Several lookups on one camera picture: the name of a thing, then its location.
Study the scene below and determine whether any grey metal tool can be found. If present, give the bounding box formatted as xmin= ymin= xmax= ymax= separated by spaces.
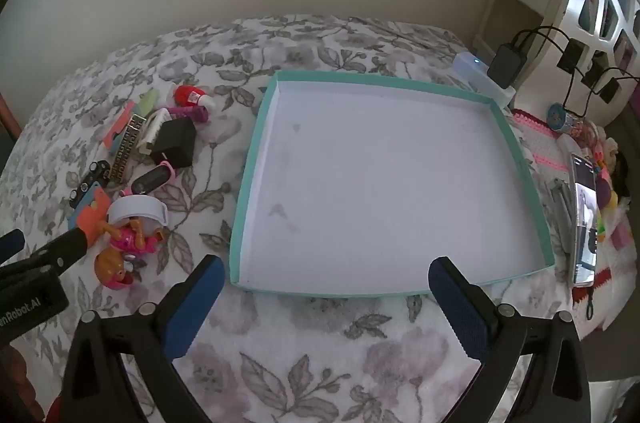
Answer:
xmin=550 ymin=178 xmax=574 ymax=254

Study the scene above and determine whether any pile of colourful small toys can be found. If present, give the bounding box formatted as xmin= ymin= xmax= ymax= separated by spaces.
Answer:
xmin=570 ymin=118 xmax=637 ymax=251

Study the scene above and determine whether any black charger cable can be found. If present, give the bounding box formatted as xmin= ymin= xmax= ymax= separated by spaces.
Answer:
xmin=512 ymin=25 xmax=581 ymax=108

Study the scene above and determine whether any purple tube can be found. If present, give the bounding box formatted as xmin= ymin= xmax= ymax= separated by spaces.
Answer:
xmin=167 ymin=105 xmax=208 ymax=122

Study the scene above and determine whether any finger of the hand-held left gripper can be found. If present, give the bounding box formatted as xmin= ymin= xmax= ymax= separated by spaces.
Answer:
xmin=0 ymin=227 xmax=91 ymax=284
xmin=0 ymin=229 xmax=26 ymax=266

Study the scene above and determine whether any grey floral blanket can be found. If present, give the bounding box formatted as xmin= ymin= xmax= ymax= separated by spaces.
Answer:
xmin=0 ymin=15 xmax=576 ymax=423

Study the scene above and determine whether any black charger brick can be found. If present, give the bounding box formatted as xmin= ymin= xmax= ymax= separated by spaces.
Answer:
xmin=487 ymin=44 xmax=528 ymax=88

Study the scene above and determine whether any round blue tin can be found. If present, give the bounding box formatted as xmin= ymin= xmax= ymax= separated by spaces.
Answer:
xmin=547 ymin=102 xmax=569 ymax=127

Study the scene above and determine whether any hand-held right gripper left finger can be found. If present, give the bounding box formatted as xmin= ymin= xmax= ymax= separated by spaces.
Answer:
xmin=47 ymin=254 xmax=226 ymax=423

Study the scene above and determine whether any pink and black smartwatch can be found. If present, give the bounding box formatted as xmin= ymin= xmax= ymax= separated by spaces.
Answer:
xmin=131 ymin=161 xmax=178 ymax=196

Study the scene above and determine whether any tan wooden block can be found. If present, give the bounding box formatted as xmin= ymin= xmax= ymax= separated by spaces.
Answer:
xmin=111 ymin=114 xmax=147 ymax=184

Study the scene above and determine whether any brown wooden furniture edge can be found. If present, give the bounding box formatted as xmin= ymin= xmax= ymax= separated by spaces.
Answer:
xmin=0 ymin=93 xmax=22 ymax=140

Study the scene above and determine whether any pink dog toy figure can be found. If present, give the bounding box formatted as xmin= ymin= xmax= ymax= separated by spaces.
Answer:
xmin=95 ymin=215 xmax=168 ymax=291

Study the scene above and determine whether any small coral and blue card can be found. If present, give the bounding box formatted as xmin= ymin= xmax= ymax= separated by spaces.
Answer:
xmin=104 ymin=100 xmax=138 ymax=154

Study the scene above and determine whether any white square piece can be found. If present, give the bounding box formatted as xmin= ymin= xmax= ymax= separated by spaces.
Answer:
xmin=107 ymin=196 xmax=171 ymax=229

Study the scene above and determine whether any red glue bottle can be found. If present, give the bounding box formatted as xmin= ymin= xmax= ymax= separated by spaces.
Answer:
xmin=173 ymin=85 xmax=216 ymax=110

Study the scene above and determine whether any shallow teal cardboard box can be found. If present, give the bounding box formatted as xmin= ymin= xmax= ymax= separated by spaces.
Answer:
xmin=229 ymin=71 xmax=555 ymax=299

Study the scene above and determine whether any pink crochet mat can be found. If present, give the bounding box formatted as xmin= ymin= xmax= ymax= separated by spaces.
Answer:
xmin=510 ymin=108 xmax=640 ymax=329

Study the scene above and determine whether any large coral and blue case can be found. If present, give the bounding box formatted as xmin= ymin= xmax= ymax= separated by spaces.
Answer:
xmin=69 ymin=190 xmax=111 ymax=244

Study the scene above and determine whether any black toy car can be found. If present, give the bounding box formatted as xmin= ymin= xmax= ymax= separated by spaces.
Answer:
xmin=70 ymin=160 xmax=112 ymax=208

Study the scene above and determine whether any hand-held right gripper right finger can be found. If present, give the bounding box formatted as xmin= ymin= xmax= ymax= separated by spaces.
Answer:
xmin=427 ymin=256 xmax=593 ymax=423

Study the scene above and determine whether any black power adapter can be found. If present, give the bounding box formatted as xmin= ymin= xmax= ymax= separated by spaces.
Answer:
xmin=150 ymin=118 xmax=197 ymax=168

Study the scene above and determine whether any smartphone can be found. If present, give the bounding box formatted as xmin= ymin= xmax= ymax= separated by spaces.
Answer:
xmin=570 ymin=153 xmax=599 ymax=289

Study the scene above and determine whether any light green plastic piece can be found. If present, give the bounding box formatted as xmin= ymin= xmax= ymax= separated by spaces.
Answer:
xmin=135 ymin=90 xmax=161 ymax=116

